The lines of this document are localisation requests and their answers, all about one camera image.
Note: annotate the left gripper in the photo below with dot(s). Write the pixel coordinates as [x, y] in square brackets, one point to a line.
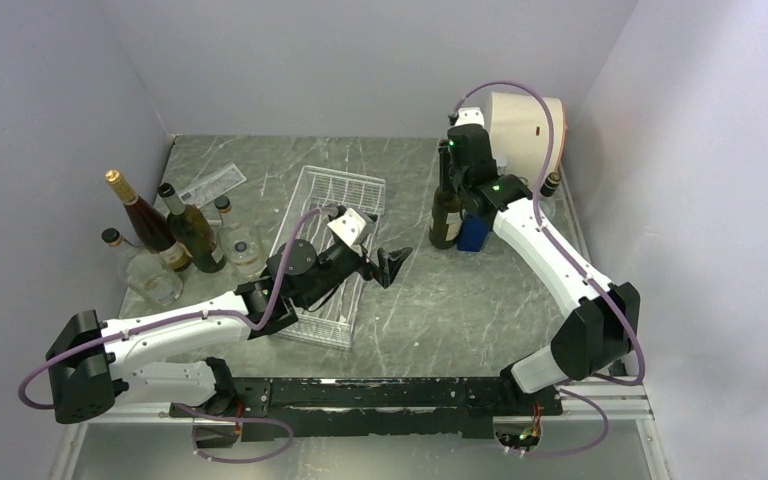
[388, 264]

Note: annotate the dark green wine bottle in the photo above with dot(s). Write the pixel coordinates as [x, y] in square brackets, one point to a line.
[446, 209]

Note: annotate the clear bottle black gold cap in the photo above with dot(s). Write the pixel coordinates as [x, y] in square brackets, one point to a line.
[547, 200]

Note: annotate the clear bottle blue emblem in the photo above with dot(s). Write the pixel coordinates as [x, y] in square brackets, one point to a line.
[240, 238]

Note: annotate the green wine bottle white label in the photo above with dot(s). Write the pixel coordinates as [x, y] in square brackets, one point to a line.
[189, 226]

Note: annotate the clear bottle cork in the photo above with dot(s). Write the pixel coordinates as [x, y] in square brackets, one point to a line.
[143, 271]

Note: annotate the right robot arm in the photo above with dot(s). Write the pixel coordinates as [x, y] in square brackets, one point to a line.
[600, 315]

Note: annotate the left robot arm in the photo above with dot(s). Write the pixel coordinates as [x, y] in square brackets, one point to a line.
[94, 365]

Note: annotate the amber bottle gold cap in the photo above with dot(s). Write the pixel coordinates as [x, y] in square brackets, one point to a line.
[149, 225]

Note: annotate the cream cylindrical appliance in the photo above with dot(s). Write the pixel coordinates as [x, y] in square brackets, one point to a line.
[518, 132]

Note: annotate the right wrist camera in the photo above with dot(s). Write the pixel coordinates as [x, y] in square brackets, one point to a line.
[467, 116]

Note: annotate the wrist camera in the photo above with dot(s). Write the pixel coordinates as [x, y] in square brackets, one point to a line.
[467, 116]
[352, 227]

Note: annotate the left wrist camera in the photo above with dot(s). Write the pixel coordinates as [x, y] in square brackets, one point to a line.
[352, 227]

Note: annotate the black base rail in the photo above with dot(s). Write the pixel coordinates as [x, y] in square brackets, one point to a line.
[317, 407]

